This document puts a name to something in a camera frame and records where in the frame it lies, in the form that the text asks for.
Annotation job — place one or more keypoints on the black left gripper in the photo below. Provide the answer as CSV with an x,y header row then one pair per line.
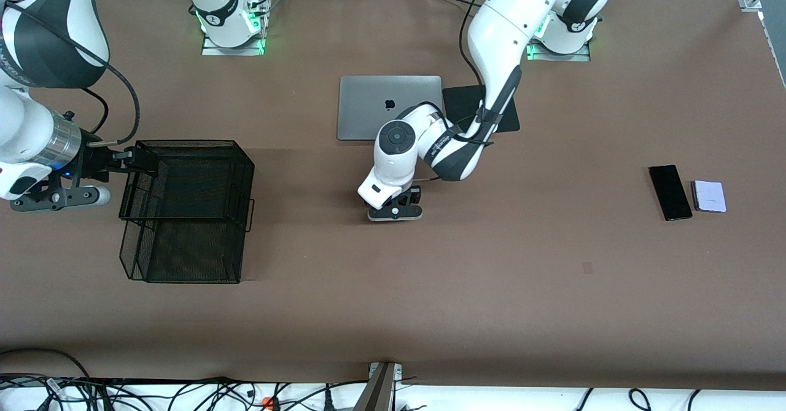
x,y
414,194

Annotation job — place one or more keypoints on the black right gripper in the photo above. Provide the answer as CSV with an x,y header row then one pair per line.
x,y
96,160

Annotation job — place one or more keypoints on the black slab smartphone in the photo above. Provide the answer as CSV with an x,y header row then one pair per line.
x,y
670,193

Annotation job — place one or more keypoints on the white lavender card box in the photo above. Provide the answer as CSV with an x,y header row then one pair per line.
x,y
710,196

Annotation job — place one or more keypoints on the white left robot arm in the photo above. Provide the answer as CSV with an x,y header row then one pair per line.
x,y
509,24

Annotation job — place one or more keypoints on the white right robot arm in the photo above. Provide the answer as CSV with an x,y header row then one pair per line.
x,y
37,134

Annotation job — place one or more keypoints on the grey closed laptop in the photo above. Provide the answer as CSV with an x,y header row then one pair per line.
x,y
368,107

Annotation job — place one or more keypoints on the black mouse pad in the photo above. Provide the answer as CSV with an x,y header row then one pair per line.
x,y
457,104

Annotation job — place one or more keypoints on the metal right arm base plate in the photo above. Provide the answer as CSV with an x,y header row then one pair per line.
x,y
233,50

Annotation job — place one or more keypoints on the grey metal table bracket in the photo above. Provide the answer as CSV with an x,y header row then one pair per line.
x,y
381,389

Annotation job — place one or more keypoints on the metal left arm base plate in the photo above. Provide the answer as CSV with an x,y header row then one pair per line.
x,y
580,56

